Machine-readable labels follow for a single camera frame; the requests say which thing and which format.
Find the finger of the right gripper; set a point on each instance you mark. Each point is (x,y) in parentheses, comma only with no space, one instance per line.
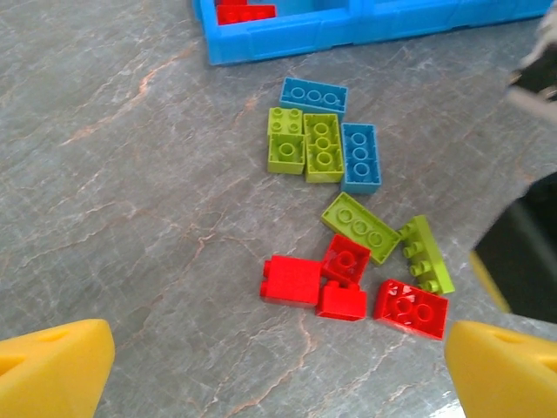
(526,257)

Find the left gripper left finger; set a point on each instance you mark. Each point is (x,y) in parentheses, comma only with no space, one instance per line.
(52,374)

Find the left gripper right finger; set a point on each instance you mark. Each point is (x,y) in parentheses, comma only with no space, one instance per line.
(505,379)

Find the long green lego brick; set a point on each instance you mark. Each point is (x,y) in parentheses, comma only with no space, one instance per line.
(428,257)
(323,148)
(360,227)

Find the red lego brick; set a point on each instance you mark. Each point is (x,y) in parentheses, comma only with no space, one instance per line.
(246,15)
(346,260)
(341,302)
(411,310)
(290,279)
(230,2)

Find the blue lego brick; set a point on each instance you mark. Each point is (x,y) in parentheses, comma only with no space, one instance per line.
(361,159)
(313,96)

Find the short green lego brick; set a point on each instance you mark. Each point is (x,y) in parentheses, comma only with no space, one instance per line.
(286,154)
(285,121)

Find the blue three-compartment plastic bin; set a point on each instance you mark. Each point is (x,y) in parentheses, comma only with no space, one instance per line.
(304,39)

